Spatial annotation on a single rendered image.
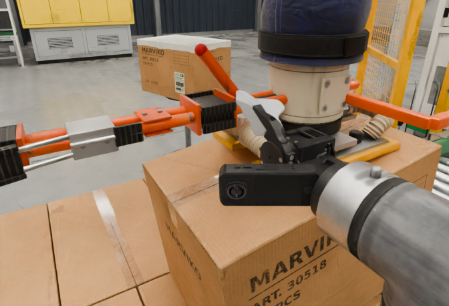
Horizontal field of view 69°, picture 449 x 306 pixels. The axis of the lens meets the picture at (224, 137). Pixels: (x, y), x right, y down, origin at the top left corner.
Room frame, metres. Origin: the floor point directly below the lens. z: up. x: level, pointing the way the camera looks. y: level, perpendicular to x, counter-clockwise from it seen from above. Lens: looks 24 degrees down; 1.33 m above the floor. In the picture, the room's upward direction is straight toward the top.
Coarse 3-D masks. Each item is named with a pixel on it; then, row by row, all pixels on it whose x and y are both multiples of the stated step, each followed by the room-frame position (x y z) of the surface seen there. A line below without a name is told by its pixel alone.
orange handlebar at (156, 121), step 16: (352, 80) 0.78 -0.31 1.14; (256, 96) 0.66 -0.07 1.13; (272, 96) 0.65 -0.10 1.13; (352, 96) 0.65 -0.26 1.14; (144, 112) 0.54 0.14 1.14; (160, 112) 0.54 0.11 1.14; (176, 112) 0.57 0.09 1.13; (192, 112) 0.55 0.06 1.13; (240, 112) 0.60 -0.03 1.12; (384, 112) 0.58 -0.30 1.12; (400, 112) 0.55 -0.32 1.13; (416, 112) 0.54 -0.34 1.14; (448, 112) 0.54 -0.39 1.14; (64, 128) 0.49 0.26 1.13; (144, 128) 0.50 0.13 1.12; (160, 128) 0.52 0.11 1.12; (432, 128) 0.51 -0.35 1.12; (64, 144) 0.44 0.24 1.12
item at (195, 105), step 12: (180, 96) 0.60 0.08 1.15; (192, 96) 0.62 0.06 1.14; (204, 96) 0.63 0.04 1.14; (216, 96) 0.63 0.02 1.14; (228, 96) 0.60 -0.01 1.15; (192, 108) 0.56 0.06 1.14; (204, 108) 0.54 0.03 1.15; (216, 108) 0.55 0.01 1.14; (228, 108) 0.56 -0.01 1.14; (204, 120) 0.55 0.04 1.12; (216, 120) 0.56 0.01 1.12; (228, 120) 0.56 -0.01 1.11; (204, 132) 0.54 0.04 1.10
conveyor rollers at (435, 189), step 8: (448, 152) 1.57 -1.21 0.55; (440, 160) 1.50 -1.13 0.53; (448, 160) 1.48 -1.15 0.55; (440, 168) 1.42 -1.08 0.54; (448, 168) 1.40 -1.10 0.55; (440, 176) 1.33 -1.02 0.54; (448, 176) 1.32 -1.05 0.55; (440, 184) 1.25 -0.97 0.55; (448, 184) 1.29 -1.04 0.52; (440, 192) 1.18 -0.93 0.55; (448, 192) 1.21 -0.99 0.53
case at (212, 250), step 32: (352, 128) 0.80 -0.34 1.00; (160, 160) 0.73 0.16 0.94; (192, 160) 0.71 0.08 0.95; (224, 160) 0.70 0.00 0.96; (256, 160) 0.69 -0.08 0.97; (384, 160) 0.64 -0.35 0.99; (416, 160) 0.63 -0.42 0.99; (160, 192) 0.61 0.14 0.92; (192, 192) 0.58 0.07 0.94; (160, 224) 0.69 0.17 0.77; (192, 224) 0.48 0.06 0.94; (224, 224) 0.48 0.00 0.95; (256, 224) 0.47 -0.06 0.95; (288, 224) 0.46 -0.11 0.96; (192, 256) 0.49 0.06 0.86; (224, 256) 0.40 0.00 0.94; (256, 256) 0.41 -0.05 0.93; (288, 256) 0.45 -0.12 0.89; (320, 256) 0.49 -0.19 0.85; (352, 256) 0.55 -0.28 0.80; (192, 288) 0.54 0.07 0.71; (224, 288) 0.38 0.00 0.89; (256, 288) 0.42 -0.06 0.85; (288, 288) 0.46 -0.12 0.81; (320, 288) 0.50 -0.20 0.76; (352, 288) 0.56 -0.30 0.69
